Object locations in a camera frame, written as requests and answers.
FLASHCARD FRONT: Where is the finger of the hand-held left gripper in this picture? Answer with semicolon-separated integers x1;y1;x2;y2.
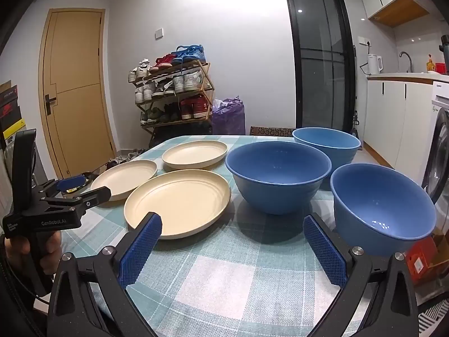
40;187;112;218
33;176;86;201

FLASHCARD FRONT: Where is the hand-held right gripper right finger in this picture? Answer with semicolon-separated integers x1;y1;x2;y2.
302;213;420;337

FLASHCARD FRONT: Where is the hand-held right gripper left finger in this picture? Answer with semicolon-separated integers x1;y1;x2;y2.
47;211;164;337

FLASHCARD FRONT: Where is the cream round plate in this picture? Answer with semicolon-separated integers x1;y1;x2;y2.
124;169;232;240
162;140;228;172
90;159;158;202

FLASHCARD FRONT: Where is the blue bowl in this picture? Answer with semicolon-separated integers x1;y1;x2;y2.
330;163;437;258
225;141;333;215
292;127;362;183

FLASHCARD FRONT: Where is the person's left hand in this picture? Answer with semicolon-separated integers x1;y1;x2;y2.
4;233;63;281

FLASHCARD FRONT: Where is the group of assorted sneakers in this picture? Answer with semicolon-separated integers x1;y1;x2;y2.
105;147;148;170

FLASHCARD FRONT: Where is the teal checked tablecloth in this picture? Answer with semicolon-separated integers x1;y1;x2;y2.
58;134;407;337

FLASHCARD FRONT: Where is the stack of dark boxes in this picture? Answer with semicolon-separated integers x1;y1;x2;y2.
0;80;23;148

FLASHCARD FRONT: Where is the orange cardboard box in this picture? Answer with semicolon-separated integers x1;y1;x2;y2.
403;237;439;285

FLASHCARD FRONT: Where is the wooden door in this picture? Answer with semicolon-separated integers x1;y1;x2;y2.
38;8;116;179

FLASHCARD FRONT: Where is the brown cardboard box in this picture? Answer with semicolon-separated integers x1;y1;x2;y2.
430;225;449;271

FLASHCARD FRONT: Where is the patterned doormat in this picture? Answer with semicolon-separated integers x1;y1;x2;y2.
250;125;297;137

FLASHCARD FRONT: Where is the black white patterned rug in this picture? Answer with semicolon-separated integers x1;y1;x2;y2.
416;298;449;337

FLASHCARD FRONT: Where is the stick floor cleaner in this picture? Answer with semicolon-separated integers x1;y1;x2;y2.
351;44;360;139

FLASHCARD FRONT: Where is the white kitchen base cabinet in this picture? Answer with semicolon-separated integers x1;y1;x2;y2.
363;73;449;183

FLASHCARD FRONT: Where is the purple plastic bag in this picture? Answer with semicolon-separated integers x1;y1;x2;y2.
211;95;245;136

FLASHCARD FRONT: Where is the white washing machine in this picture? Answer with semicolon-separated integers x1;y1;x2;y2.
421;83;449;215

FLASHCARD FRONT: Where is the wooden shoe rack with shoes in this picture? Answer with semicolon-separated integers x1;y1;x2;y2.
128;44;214;127

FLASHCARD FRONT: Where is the black framed glass door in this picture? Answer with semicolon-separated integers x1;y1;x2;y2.
282;0;356;136

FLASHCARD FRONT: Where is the white electric kettle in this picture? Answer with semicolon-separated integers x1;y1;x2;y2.
361;54;384;75

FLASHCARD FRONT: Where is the chrome faucet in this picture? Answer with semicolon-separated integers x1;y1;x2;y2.
399;51;414;74

